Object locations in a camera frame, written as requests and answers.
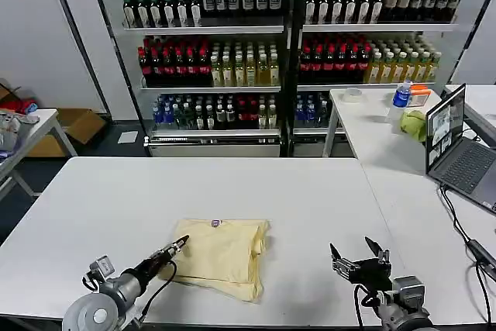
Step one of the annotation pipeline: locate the grey metal-legged table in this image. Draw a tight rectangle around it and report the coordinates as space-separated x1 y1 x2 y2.
0 109 79 201

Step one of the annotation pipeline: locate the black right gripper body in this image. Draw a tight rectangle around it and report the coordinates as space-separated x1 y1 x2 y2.
347 256 393 290

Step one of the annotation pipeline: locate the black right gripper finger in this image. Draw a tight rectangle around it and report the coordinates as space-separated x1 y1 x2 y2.
329 243 360 281
364 236 391 267

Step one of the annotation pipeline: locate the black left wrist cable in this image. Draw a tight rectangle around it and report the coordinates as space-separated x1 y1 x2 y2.
139 259 178 319

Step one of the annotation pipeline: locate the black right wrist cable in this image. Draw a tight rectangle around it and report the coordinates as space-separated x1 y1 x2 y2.
353 283 380 331

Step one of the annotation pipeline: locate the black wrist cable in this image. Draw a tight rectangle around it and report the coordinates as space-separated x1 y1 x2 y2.
353 283 380 331
139 259 178 319

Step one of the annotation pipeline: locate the clear bottle with blue label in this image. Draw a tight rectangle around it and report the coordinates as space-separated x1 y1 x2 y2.
387 79 414 122

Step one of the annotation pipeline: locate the green cloth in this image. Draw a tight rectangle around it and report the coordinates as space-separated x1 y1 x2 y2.
398 110 428 143

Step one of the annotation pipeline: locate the dark grey laptop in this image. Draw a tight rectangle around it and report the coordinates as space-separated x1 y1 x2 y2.
424 83 496 216

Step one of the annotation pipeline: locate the white table with dark edge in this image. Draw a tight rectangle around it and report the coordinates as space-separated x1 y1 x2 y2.
444 84 496 135

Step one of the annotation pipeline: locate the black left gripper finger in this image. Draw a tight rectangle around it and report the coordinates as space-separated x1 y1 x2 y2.
170 238 191 257
166 234 191 253

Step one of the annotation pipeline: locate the orange and white box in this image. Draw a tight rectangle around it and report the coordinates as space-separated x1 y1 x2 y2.
408 83 432 109

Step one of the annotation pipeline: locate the brown cardboard box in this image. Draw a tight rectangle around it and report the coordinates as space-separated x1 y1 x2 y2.
26 108 108 159

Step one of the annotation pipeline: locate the white side table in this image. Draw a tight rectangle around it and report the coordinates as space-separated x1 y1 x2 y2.
322 88 445 172

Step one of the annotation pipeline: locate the shelf unit with bottles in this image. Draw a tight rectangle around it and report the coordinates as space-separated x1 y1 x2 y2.
290 0 466 158
85 0 296 158

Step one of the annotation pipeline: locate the black mains cable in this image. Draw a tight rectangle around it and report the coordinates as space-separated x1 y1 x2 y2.
474 261 496 325

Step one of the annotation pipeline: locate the pale yellow shirt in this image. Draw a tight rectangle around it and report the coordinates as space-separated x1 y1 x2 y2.
158 218 271 304

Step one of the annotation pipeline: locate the black power adapter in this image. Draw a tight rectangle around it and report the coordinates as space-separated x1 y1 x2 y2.
466 239 496 271

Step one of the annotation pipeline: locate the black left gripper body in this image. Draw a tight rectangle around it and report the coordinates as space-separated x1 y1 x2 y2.
130 247 176 282

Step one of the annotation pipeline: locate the red cloth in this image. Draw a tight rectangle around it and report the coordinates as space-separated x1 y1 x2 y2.
0 98 40 116

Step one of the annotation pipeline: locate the white paper sheet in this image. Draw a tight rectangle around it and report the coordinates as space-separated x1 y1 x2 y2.
116 130 140 145

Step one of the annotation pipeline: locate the black laptop cable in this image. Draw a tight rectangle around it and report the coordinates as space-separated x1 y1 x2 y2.
439 184 478 246

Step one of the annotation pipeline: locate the grey cloth pile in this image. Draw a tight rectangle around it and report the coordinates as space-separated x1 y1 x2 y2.
0 109 42 154

